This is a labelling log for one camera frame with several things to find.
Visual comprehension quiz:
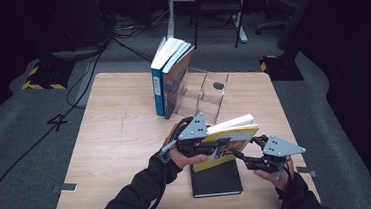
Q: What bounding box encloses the black book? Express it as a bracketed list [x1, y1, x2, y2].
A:
[189, 158, 244, 199]

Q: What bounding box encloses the yellow book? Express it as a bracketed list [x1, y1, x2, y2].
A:
[188, 113, 264, 174]

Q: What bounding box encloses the hand-held gripper cable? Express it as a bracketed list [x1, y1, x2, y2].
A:
[276, 164, 299, 209]
[138, 139, 184, 209]

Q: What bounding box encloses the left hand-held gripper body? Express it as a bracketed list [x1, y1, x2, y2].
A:
[173, 112, 214, 159]

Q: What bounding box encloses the right hand-held gripper cable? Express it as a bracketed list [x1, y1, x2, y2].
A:
[276, 164, 299, 209]

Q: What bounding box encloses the yellow black striped base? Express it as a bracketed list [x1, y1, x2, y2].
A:
[19, 57, 77, 93]
[259, 52, 305, 84]

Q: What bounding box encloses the person's right hand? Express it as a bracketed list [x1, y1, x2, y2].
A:
[254, 162, 297, 193]

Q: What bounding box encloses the clear acrylic book rack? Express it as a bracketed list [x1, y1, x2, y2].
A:
[174, 64, 233, 129]

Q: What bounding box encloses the black slanted stand pole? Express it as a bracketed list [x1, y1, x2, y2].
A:
[272, 0, 332, 52]

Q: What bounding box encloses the grey tape strip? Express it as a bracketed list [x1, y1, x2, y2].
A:
[295, 163, 318, 179]
[51, 181, 78, 195]

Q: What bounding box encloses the long black floor cable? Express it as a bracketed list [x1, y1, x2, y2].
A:
[0, 45, 119, 209]

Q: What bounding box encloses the black chair frame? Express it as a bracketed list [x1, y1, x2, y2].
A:
[189, 0, 254, 52]

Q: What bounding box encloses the blue book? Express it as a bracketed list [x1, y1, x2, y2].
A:
[147, 34, 190, 118]

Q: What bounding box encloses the dark equipment cabinet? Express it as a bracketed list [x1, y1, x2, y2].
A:
[40, 0, 117, 60]

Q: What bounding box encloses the tangled floor cable bundle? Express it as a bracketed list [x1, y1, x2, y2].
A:
[110, 7, 173, 41]

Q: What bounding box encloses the person's left hand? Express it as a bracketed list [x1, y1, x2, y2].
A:
[163, 122, 209, 170]

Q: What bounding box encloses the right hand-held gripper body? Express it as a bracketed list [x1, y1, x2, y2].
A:
[255, 133, 308, 174]

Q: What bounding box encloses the white desk leg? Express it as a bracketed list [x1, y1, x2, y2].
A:
[231, 10, 249, 44]
[163, 0, 200, 41]

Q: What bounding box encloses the left hand-held gripper cable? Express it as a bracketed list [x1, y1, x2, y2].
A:
[138, 139, 184, 209]

